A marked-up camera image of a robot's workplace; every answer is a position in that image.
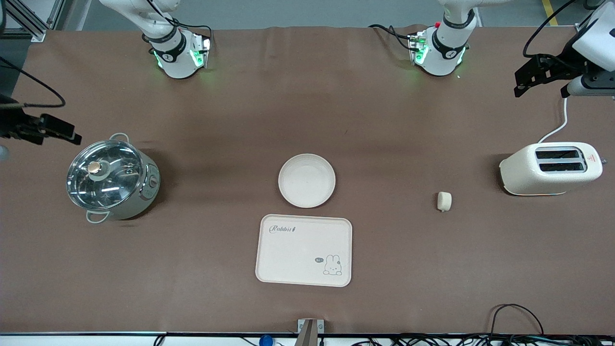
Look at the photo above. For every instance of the small white steamed bun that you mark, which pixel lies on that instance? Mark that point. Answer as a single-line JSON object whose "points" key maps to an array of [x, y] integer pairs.
{"points": [[444, 201]]}

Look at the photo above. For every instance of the aluminium frame profile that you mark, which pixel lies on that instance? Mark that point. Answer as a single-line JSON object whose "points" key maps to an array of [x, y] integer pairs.
{"points": [[33, 21]]}

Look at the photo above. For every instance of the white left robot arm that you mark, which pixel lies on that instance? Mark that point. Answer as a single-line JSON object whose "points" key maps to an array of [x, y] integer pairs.
{"points": [[444, 50]]}

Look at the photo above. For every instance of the small blue round object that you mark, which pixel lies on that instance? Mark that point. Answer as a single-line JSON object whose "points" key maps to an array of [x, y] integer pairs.
{"points": [[265, 341]]}

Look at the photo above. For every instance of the cream two-slot toaster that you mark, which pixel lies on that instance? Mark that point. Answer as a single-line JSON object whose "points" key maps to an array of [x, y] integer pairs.
{"points": [[523, 175]]}

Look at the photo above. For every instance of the brown table mat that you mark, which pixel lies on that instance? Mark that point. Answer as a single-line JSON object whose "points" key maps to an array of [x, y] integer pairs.
{"points": [[384, 120]]}

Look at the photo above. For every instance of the cream rabbit print tray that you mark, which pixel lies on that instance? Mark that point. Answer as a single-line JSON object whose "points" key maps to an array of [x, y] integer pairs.
{"points": [[298, 252]]}

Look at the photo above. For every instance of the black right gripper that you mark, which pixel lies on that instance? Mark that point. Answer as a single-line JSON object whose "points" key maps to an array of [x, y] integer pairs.
{"points": [[14, 128]]}

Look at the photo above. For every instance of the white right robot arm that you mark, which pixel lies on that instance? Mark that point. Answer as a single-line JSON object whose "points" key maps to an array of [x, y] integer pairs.
{"points": [[174, 58]]}

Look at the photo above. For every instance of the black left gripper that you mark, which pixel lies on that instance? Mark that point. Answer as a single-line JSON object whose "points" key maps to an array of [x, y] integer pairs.
{"points": [[563, 66]]}

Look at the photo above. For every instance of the glass pot lid with knob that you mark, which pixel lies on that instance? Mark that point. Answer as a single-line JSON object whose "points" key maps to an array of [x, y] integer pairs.
{"points": [[117, 187]]}

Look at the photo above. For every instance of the round cream plate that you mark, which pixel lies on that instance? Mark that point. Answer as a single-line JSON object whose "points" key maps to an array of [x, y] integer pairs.
{"points": [[306, 180]]}

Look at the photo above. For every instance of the steel electric cooking pot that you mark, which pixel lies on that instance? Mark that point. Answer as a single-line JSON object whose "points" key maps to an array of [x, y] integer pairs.
{"points": [[150, 190]]}

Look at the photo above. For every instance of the grey metal camera mount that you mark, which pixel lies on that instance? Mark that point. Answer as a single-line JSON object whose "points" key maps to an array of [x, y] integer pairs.
{"points": [[310, 331]]}

